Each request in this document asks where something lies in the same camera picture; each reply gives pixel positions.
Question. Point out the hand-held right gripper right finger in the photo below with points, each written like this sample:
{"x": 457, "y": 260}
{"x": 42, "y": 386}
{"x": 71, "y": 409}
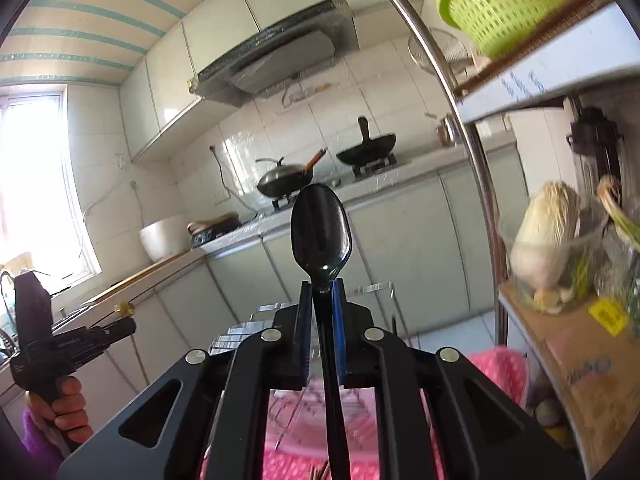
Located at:
{"x": 339, "y": 340}

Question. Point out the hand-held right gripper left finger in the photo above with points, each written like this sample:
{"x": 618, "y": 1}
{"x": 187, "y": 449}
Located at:
{"x": 303, "y": 340}

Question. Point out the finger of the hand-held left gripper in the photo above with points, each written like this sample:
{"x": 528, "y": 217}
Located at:
{"x": 119, "y": 330}

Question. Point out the black plastic spoon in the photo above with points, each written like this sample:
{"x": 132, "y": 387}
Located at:
{"x": 320, "y": 230}

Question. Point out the person's left hand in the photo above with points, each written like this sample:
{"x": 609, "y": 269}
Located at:
{"x": 67, "y": 410}

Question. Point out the wooden board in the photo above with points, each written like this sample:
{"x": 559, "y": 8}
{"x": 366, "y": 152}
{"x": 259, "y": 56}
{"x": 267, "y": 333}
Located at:
{"x": 145, "y": 275}

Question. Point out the white round pot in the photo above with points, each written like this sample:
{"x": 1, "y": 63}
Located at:
{"x": 162, "y": 240}

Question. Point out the pale green lower cabinets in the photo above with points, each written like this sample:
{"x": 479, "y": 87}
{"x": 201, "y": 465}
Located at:
{"x": 410, "y": 240}

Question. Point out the pale green cabinets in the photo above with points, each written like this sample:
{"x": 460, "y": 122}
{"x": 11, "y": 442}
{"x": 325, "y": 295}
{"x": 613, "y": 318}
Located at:
{"x": 410, "y": 240}
{"x": 210, "y": 45}

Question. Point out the induction cooker with pan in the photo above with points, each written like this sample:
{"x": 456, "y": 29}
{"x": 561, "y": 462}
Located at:
{"x": 215, "y": 230}

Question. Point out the black wok with lid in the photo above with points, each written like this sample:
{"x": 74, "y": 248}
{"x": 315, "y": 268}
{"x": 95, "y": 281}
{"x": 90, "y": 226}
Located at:
{"x": 282, "y": 182}

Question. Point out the pink polka dot cloth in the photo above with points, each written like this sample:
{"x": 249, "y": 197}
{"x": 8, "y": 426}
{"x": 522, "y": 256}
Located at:
{"x": 495, "y": 370}

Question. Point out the window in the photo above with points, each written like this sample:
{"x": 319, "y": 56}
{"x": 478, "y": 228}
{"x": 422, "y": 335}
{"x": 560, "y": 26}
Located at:
{"x": 35, "y": 185}

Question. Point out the gas stove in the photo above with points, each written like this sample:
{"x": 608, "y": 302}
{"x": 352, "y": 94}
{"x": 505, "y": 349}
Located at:
{"x": 372, "y": 170}

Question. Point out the clear plastic splash guard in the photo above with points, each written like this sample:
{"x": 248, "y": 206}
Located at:
{"x": 245, "y": 160}

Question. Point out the black frying wok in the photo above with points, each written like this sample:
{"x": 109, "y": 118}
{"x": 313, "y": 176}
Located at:
{"x": 367, "y": 152}

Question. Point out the clear plastic container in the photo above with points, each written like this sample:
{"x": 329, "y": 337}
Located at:
{"x": 520, "y": 280}

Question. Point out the napa cabbage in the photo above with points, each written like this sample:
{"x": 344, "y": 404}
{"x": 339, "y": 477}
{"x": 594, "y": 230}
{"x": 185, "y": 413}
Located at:
{"x": 542, "y": 240}

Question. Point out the brown small pot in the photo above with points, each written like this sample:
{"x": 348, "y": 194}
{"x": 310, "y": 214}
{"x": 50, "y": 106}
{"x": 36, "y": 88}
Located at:
{"x": 442, "y": 135}

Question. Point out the cardboard sheet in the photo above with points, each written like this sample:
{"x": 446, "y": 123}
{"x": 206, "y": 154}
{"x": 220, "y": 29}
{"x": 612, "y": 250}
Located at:
{"x": 580, "y": 360}

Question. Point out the metal shelf rack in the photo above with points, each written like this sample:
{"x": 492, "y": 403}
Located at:
{"x": 452, "y": 85}

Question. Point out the range hood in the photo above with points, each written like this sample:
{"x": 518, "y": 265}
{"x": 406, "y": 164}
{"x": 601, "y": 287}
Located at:
{"x": 280, "y": 55}

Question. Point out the bag of greens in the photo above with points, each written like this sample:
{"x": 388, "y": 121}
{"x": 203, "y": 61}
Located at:
{"x": 620, "y": 280}

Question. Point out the pale green upper cabinets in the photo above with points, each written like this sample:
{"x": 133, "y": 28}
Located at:
{"x": 210, "y": 45}

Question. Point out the metal skimmer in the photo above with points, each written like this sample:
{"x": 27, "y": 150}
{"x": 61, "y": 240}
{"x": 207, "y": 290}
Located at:
{"x": 435, "y": 52}

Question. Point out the black blender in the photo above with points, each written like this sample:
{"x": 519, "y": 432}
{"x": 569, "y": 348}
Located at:
{"x": 595, "y": 135}

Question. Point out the green plastic basket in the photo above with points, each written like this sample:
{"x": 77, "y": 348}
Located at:
{"x": 505, "y": 5}

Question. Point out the clear wall shelf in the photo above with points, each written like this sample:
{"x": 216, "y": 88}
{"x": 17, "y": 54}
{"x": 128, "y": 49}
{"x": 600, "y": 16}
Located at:
{"x": 305, "y": 96}

